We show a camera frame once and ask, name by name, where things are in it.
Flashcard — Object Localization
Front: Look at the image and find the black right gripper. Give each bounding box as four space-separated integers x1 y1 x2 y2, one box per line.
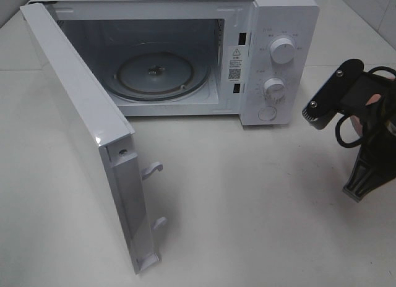
340 71 395 202

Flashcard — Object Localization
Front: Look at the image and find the round white door button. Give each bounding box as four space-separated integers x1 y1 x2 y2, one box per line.
257 106 277 121

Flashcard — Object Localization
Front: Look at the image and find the white timer knob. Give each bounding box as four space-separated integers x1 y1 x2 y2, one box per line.
264 78 285 101

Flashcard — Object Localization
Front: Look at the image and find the white microwave door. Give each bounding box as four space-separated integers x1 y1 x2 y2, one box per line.
20 3 167 274

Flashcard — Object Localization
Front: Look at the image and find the pink round plate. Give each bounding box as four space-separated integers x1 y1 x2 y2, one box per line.
350 94 381 137

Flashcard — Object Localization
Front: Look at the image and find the upper white power knob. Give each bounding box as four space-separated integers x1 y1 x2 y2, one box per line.
270 36 296 64

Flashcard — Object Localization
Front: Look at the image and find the white microwave oven body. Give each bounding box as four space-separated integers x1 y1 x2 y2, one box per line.
26 0 319 126

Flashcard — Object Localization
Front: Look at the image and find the white warning label sticker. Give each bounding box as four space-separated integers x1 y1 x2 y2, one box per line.
226 45 246 83

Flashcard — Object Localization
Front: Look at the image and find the glass microwave turntable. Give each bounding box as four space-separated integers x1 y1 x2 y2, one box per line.
101 42 212 102

